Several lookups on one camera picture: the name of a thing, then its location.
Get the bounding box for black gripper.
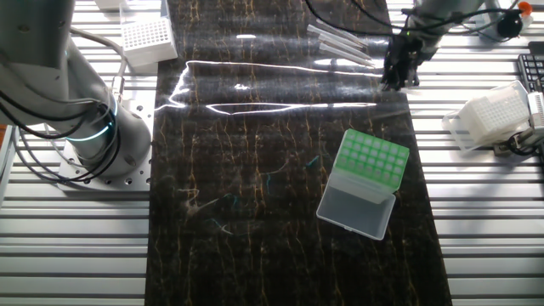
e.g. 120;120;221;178
380;36;439;91

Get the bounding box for green pipette tip holder box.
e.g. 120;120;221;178
315;128;411;241

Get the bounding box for white tip rack clear lid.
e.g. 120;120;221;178
441;79;532;152

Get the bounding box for white tip rack left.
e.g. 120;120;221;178
119;0;179;69

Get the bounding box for black keyboard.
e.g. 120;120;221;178
517;41;544;93

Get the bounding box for black marble pattern mat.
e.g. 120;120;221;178
144;0;454;306

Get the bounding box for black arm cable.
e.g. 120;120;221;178
304;0;522;37

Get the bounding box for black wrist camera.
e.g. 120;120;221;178
496;11;524;39

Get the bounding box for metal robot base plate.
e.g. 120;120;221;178
57;88;156;192

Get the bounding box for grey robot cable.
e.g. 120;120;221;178
67;25;129;103

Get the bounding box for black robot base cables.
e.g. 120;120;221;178
0;91;121;186

